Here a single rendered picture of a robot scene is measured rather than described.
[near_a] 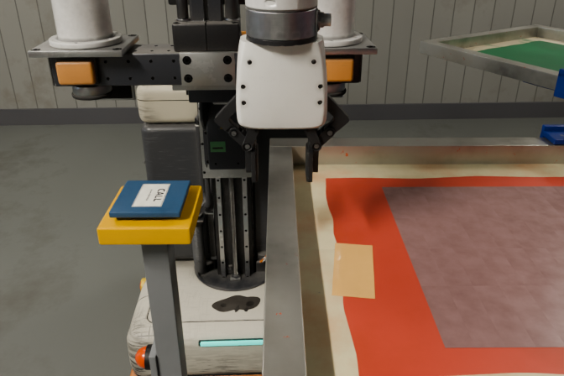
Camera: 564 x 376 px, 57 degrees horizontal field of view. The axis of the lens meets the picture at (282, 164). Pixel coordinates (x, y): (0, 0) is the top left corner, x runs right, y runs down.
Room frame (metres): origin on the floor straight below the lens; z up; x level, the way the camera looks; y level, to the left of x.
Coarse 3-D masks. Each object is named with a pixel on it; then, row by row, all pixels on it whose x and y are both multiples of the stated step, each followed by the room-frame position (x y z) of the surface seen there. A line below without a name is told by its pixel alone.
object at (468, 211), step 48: (336, 192) 0.70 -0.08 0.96; (384, 192) 0.70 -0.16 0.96; (432, 192) 0.70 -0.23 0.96; (480, 192) 0.70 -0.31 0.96; (528, 192) 0.70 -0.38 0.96; (336, 240) 0.57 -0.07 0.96; (384, 240) 0.57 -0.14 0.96; (432, 240) 0.57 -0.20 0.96; (480, 240) 0.57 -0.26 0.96; (528, 240) 0.57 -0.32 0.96
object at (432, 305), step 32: (384, 256) 0.54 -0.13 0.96; (416, 256) 0.54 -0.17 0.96; (448, 256) 0.54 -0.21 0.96; (480, 256) 0.54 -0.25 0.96; (512, 256) 0.54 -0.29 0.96; (544, 256) 0.54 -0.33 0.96; (384, 288) 0.47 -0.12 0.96; (416, 288) 0.47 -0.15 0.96; (448, 288) 0.47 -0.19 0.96; (480, 288) 0.47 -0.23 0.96; (512, 288) 0.47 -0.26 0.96; (544, 288) 0.47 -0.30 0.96; (352, 320) 0.42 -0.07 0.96; (384, 320) 0.42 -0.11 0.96; (416, 320) 0.42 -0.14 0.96; (448, 320) 0.42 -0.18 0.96; (480, 320) 0.42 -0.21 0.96; (512, 320) 0.42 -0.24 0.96; (544, 320) 0.42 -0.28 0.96; (384, 352) 0.38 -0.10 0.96; (416, 352) 0.38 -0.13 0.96; (448, 352) 0.38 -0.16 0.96; (480, 352) 0.38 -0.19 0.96; (512, 352) 0.38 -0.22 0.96; (544, 352) 0.38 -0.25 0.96
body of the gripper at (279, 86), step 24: (240, 48) 0.54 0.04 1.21; (264, 48) 0.53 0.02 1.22; (288, 48) 0.53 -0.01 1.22; (312, 48) 0.53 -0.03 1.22; (240, 72) 0.53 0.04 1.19; (264, 72) 0.53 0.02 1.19; (288, 72) 0.53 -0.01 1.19; (312, 72) 0.53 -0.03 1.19; (240, 96) 0.53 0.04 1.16; (264, 96) 0.53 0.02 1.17; (288, 96) 0.53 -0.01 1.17; (312, 96) 0.53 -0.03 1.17; (240, 120) 0.54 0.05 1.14; (264, 120) 0.53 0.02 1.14; (288, 120) 0.53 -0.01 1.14; (312, 120) 0.53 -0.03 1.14
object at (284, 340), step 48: (288, 144) 0.81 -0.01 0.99; (336, 144) 0.81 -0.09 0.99; (384, 144) 0.81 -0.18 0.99; (432, 144) 0.81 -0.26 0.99; (480, 144) 0.81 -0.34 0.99; (528, 144) 0.81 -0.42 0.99; (288, 192) 0.64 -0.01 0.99; (288, 240) 0.52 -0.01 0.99; (288, 288) 0.43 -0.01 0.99; (288, 336) 0.36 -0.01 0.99
